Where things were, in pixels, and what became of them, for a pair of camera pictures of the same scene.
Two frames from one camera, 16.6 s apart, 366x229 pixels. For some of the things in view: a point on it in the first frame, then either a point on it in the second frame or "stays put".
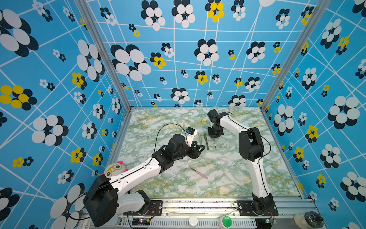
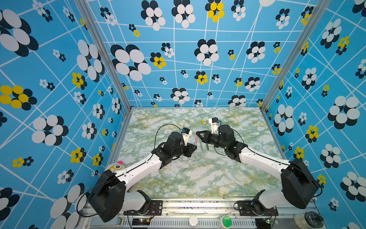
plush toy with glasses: x=114 y=169 stays put
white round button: x=193 y=221 stays put
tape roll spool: x=308 y=220 stays put
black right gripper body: x=214 y=132 -> x=213 y=140
